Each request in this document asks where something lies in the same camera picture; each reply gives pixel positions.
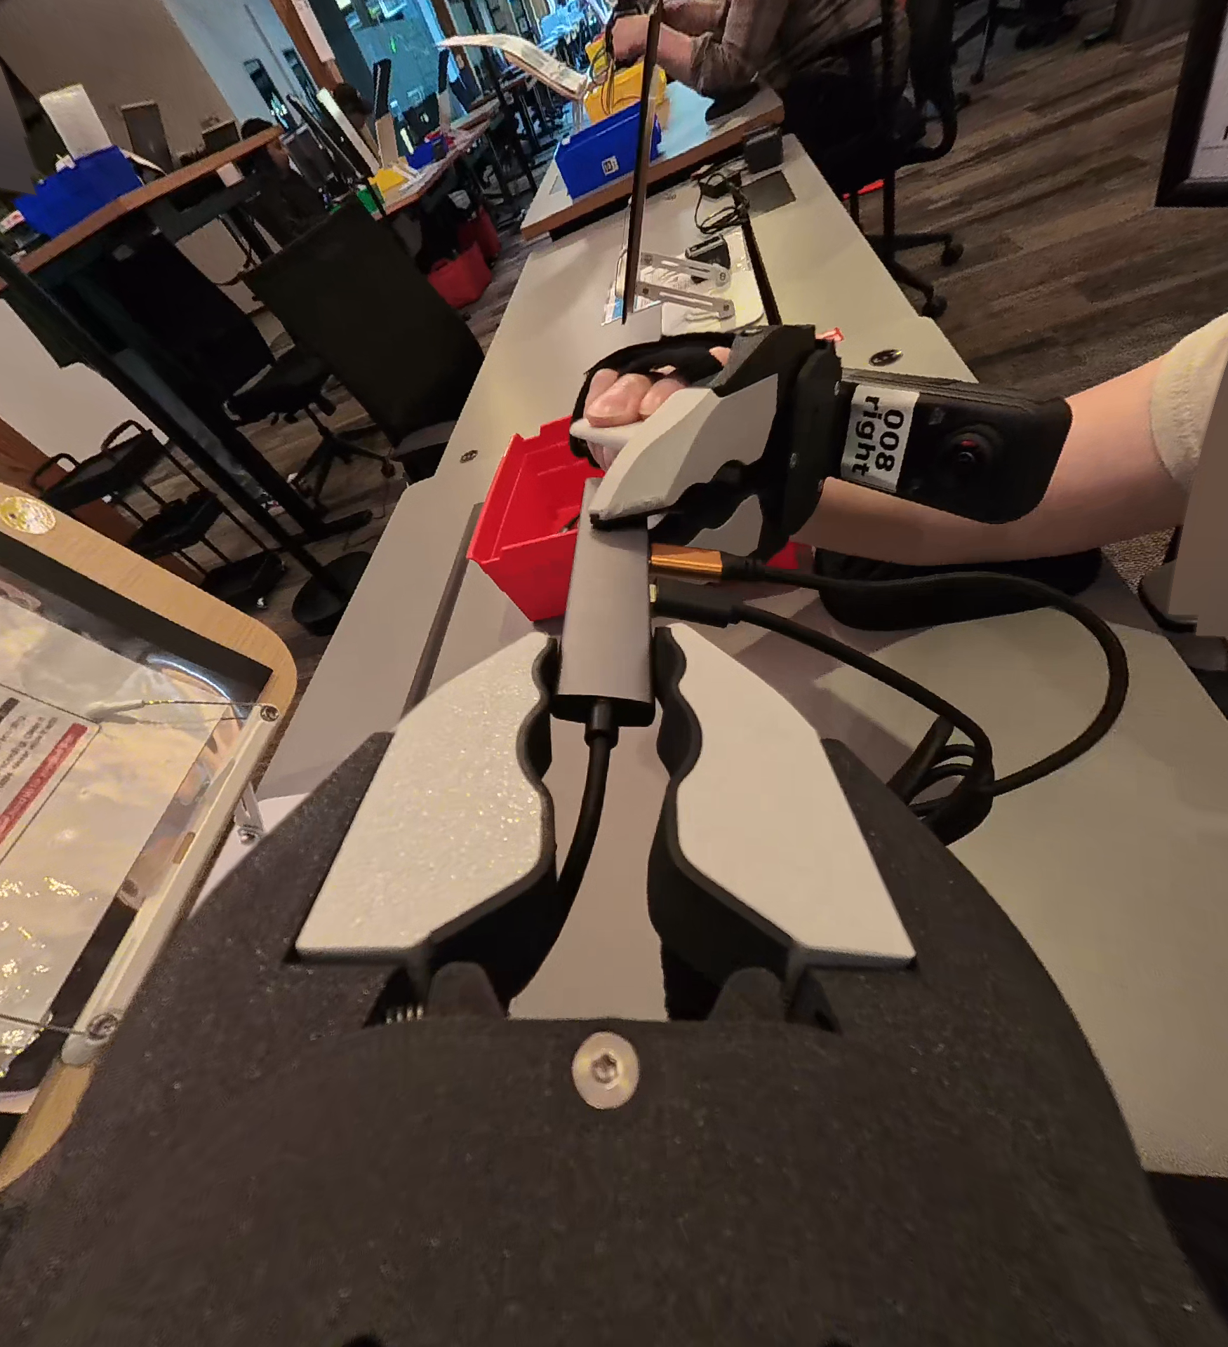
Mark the yellow plastic bin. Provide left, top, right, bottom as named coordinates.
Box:
left=583, top=52, right=670, bottom=118

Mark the blue plastic bin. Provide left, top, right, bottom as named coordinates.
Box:
left=11, top=145, right=144, bottom=242
left=553, top=103, right=666, bottom=203

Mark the wooden instruction board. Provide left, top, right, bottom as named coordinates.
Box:
left=0, top=471, right=301, bottom=1224

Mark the person's right hand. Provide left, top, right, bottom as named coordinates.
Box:
left=580, top=368, right=691, bottom=471

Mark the short black hub cable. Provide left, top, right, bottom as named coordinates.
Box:
left=553, top=699, right=616, bottom=911

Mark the computer monitor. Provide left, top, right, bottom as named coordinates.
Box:
left=314, top=86, right=382, bottom=182

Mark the red plastic bin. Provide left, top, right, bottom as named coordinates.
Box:
left=427, top=210, right=499, bottom=311
left=464, top=417, right=830, bottom=624

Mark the white paper roll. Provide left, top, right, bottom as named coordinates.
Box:
left=38, top=82, right=102, bottom=164

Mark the thin dark upright board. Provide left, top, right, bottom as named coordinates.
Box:
left=618, top=0, right=670, bottom=325

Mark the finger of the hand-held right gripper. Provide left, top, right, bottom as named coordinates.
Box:
left=660, top=478, right=796, bottom=559
left=587, top=389, right=786, bottom=529

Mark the orange plug cable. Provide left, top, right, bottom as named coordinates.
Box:
left=648, top=543, right=1131, bottom=800

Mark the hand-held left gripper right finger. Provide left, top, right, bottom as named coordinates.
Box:
left=648, top=621, right=916, bottom=1020

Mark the white board stand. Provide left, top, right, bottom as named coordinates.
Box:
left=601, top=244, right=741, bottom=329

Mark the black desk cable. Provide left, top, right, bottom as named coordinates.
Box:
left=724, top=184, right=783, bottom=328

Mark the desk with teal top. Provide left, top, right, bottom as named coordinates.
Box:
left=519, top=76, right=786, bottom=242

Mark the person's right forearm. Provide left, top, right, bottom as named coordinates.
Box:
left=800, top=302, right=1228, bottom=561

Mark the black office chair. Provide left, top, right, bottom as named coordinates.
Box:
left=782, top=0, right=967, bottom=322
left=246, top=193, right=489, bottom=485
left=113, top=236, right=394, bottom=506

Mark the grey usb hub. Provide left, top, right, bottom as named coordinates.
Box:
left=550, top=523, right=659, bottom=730

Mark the wooden desk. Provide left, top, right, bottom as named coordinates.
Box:
left=0, top=124, right=294, bottom=311

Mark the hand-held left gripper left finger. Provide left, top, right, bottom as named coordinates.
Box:
left=294, top=631, right=563, bottom=1016

